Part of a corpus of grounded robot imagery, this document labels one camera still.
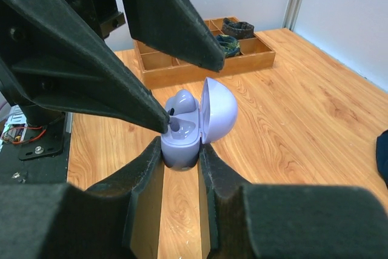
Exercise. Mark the rolled green patterned tie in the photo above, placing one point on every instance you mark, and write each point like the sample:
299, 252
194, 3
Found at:
230, 45

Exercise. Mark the lavender earbud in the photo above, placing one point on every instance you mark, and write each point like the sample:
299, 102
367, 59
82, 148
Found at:
182, 102

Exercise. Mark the dark navy crumpled cloth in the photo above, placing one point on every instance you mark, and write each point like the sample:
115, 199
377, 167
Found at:
382, 155

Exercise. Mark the wooden compartment tray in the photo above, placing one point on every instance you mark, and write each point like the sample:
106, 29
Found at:
159, 69

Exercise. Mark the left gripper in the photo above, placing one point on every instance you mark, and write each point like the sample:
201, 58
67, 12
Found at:
53, 59

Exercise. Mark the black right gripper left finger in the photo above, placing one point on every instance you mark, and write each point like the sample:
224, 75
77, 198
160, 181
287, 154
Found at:
117, 217

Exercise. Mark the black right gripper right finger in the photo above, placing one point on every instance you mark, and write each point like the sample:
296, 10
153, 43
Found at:
239, 219

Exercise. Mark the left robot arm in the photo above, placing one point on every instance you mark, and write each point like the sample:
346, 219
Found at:
33, 116

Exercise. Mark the rolled black tie top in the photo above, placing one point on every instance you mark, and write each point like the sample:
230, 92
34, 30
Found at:
238, 30

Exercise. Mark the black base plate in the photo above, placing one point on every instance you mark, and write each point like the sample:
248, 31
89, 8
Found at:
35, 154

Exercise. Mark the lavender earbud case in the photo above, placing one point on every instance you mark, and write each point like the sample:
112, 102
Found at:
214, 118

